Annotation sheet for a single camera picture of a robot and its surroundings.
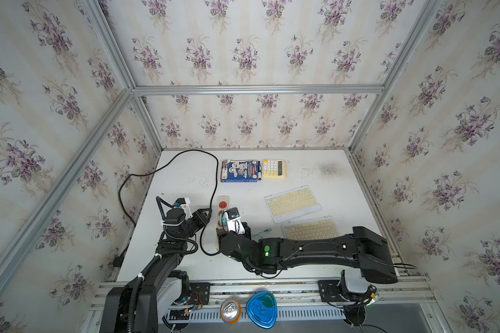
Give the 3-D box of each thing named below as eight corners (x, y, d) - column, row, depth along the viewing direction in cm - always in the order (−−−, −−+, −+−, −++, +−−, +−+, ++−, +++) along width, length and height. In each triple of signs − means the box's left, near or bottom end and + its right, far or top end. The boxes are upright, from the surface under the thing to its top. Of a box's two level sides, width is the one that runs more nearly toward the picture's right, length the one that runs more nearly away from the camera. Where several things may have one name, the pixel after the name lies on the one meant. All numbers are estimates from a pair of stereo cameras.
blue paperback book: (220, 182, 108) (220, 178, 105) (222, 163, 116) (222, 159, 113) (258, 182, 108) (258, 178, 105) (257, 164, 116) (257, 160, 113)
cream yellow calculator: (262, 177, 110) (262, 174, 107) (261, 162, 117) (261, 159, 114) (286, 178, 110) (287, 174, 107) (284, 162, 117) (285, 159, 115)
